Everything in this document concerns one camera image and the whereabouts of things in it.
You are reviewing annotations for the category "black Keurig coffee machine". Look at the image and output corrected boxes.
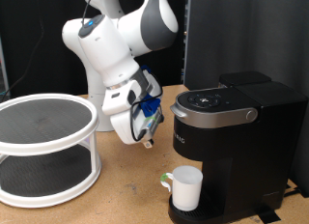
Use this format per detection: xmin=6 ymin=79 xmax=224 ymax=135
xmin=167 ymin=70 xmax=309 ymax=224

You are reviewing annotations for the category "white two-tier turntable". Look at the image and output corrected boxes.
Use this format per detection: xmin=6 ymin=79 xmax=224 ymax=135
xmin=0 ymin=93 xmax=102 ymax=209

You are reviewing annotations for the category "grey metal post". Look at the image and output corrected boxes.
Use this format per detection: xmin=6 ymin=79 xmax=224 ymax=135
xmin=0 ymin=37 xmax=10 ymax=97

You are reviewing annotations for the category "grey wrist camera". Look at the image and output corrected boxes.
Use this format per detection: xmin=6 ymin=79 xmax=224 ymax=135
xmin=139 ymin=111 xmax=164 ymax=140

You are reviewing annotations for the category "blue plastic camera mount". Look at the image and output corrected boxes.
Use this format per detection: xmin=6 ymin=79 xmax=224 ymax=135
xmin=139 ymin=65 xmax=162 ymax=119

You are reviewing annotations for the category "perforated metal frame post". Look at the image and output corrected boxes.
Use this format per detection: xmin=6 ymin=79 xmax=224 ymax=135
xmin=182 ymin=0 xmax=191 ymax=85

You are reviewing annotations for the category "black Keurig power cord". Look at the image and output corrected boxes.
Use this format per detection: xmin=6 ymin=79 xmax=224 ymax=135
xmin=283 ymin=184 xmax=309 ymax=199

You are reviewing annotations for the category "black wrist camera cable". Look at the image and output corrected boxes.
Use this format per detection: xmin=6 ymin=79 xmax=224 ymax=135
xmin=81 ymin=0 xmax=164 ymax=143

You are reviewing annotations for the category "silver Keurig lid handle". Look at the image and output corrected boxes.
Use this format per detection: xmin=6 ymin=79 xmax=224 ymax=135
xmin=170 ymin=99 xmax=259 ymax=129

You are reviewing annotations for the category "white ceramic mug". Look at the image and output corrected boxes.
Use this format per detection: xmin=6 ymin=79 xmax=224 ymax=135
xmin=159 ymin=165 xmax=204 ymax=212

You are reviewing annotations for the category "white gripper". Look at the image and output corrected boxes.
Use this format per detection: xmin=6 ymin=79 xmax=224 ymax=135
xmin=110 ymin=69 xmax=165 ymax=150

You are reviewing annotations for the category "thin black hanging cable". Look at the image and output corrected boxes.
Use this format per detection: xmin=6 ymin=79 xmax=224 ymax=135
xmin=0 ymin=0 xmax=46 ymax=99

